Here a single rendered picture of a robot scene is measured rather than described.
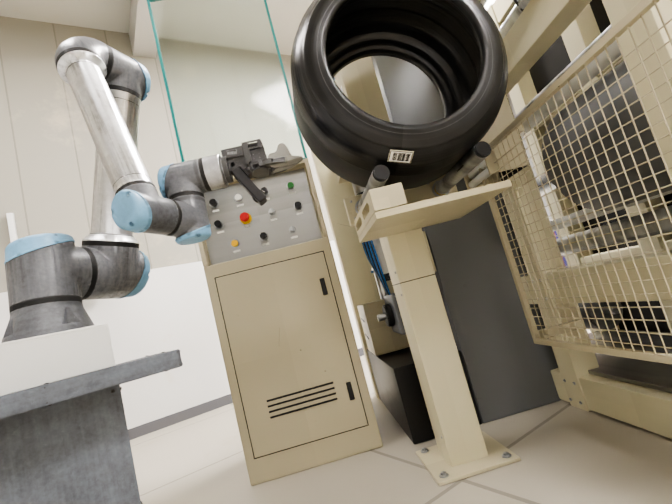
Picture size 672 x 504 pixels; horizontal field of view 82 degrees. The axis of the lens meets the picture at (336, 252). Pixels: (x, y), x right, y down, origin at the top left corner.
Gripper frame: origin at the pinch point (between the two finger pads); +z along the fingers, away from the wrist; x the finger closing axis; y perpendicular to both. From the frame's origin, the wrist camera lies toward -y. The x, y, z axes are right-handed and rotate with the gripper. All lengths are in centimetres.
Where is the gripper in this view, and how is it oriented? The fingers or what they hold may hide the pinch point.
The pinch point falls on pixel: (298, 161)
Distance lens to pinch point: 110.1
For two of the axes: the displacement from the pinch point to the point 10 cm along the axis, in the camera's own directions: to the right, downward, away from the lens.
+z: 9.7, -2.4, 0.9
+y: -2.5, -9.6, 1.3
